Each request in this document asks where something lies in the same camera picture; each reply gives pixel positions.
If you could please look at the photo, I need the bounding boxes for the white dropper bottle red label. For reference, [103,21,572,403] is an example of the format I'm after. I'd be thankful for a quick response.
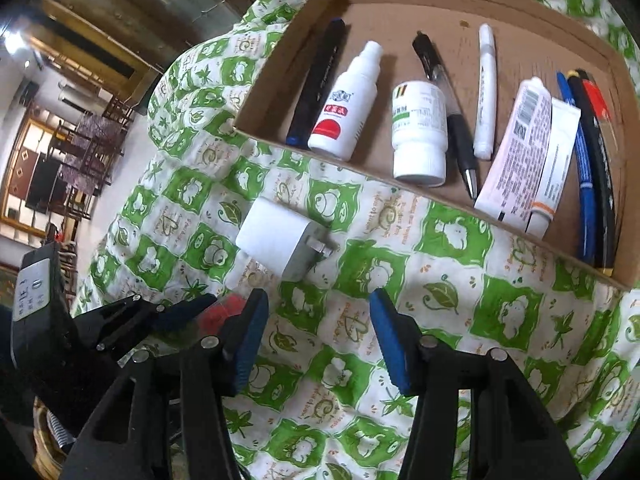
[308,41,383,162]

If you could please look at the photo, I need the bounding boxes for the black gel pen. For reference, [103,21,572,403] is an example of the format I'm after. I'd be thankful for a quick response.
[412,30,480,200]

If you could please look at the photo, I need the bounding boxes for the white pill bottle green label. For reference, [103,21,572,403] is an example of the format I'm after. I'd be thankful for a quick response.
[392,80,448,188]

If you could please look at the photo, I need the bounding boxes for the dark wooden chairs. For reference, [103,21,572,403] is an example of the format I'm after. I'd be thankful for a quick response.
[26,98,134,220]

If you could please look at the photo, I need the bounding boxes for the red clear lighter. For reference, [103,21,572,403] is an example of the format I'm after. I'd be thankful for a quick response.
[577,68,618,169]

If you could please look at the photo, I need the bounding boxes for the blue marker pen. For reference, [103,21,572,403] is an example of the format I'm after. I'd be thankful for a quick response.
[555,70,599,266]

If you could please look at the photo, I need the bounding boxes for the black marker yellow cap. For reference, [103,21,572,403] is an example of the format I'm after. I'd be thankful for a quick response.
[566,70,615,276]

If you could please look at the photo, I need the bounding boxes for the small white cream tube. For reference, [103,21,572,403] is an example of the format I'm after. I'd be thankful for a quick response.
[526,98,580,238]

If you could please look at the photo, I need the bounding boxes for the green white patterned quilt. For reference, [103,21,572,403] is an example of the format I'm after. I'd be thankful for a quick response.
[70,0,639,479]

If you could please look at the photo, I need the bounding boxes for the wooden glass cabinet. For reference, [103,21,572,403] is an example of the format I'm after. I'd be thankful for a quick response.
[1,0,255,103]

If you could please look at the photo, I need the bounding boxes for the pink white ointment tube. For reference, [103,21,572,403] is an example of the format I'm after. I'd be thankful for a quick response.
[474,77,552,230]

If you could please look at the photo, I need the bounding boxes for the white charger plug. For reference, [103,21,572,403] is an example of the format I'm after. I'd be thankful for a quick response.
[235,197,333,282]

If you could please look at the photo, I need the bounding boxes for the shallow cardboard tray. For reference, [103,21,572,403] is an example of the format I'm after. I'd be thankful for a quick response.
[235,0,639,287]

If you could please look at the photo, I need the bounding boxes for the black marker blue cap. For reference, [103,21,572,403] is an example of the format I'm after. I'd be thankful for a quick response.
[285,18,346,150]

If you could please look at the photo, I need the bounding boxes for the white marker pen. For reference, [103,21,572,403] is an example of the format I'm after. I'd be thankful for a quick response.
[474,24,498,160]

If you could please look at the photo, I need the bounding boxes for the clear case red insert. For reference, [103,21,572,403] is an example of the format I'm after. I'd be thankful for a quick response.
[195,294,246,338]

